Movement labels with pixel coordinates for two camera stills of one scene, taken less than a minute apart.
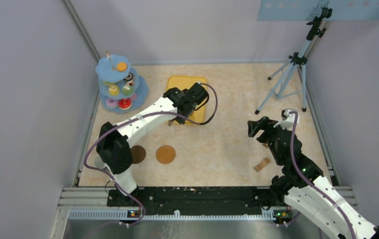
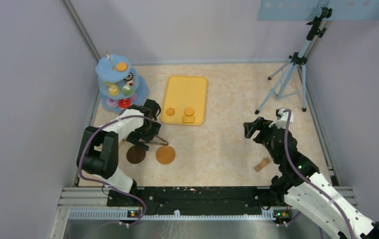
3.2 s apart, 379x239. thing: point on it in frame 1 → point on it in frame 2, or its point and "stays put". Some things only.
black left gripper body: [190, 112] → [146, 132]
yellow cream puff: [113, 89] stays put
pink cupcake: [134, 97] stays put
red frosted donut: [125, 104] stays put
